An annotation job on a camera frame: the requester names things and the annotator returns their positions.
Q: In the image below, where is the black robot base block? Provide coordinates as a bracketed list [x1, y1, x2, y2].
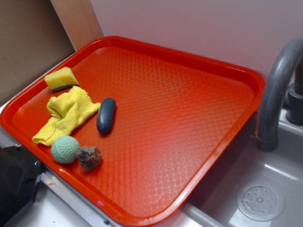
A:
[0, 144, 44, 227]

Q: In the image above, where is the dark grey oval soap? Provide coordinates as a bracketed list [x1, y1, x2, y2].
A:
[97, 97, 116, 135]

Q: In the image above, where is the grey plastic sink basin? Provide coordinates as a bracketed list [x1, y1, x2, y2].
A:
[181, 110, 303, 227]

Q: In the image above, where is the yellow sponge with dark base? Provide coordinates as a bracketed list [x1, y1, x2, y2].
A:
[44, 67, 79, 91]

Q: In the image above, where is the round sink drain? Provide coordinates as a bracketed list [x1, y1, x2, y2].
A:
[236, 181, 285, 222]

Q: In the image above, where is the grey curved faucet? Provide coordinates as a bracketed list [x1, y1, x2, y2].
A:
[256, 38, 303, 152]

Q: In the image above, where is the green dimpled ball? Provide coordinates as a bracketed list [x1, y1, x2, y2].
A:
[51, 136, 80, 164]

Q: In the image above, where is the brown cardboard panel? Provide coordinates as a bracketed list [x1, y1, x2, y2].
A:
[0, 0, 103, 105]

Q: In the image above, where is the yellow cloth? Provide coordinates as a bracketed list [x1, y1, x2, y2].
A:
[32, 86, 101, 146]

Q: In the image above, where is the brown rough rock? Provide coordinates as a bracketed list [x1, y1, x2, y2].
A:
[77, 146, 102, 172]

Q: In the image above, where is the dark faucet handle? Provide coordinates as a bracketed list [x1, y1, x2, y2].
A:
[286, 60, 303, 126]

